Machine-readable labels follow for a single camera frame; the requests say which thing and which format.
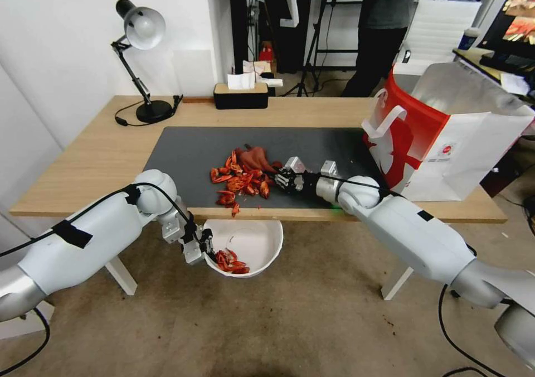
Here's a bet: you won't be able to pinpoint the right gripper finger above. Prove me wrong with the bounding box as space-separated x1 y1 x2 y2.
274 179 301 195
262 166 301 182

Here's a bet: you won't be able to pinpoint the white round takeout container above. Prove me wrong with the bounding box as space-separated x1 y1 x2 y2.
202 219 284 277

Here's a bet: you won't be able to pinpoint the red and white takeout bag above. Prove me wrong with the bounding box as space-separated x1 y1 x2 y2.
361 62 535 202

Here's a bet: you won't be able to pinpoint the dark grey table mat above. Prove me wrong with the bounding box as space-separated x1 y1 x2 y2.
153 127 408 221

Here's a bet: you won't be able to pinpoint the black tissue box wooden lid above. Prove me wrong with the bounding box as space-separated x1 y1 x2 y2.
213 82 269 110

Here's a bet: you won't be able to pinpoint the white tissue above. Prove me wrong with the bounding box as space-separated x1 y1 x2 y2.
227 72 256 90

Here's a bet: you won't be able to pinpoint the wooden table white legs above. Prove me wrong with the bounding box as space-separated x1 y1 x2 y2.
9 95 507 301

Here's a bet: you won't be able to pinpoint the black tripod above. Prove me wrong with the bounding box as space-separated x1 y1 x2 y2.
280 0 364 98

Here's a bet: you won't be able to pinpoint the person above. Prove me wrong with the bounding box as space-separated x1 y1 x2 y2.
341 0 440 98

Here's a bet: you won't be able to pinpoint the black desk lamp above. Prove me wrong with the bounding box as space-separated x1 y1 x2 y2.
110 0 174 123

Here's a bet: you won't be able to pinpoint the white foam sheet stack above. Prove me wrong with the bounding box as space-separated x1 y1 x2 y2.
392 0 484 76

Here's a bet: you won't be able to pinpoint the blue cup white lid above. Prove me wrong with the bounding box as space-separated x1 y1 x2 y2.
459 27 480 51

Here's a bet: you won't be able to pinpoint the white crumpled paper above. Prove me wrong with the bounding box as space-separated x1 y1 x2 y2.
499 72 532 96

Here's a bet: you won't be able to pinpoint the black keyboard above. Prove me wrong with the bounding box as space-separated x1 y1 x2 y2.
479 52 535 73

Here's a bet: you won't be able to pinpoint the computer monitor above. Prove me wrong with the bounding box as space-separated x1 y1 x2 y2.
480 0 535 56

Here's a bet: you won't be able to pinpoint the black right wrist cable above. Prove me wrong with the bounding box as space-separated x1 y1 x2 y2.
317 175 404 197

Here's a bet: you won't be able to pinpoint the black lamp cable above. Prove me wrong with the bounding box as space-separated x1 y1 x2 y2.
114 94 184 128

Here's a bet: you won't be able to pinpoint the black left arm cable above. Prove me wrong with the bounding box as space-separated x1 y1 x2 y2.
0 182 197 257

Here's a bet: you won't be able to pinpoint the black floor cable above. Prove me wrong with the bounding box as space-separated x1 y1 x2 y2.
0 306 51 374
437 283 535 377

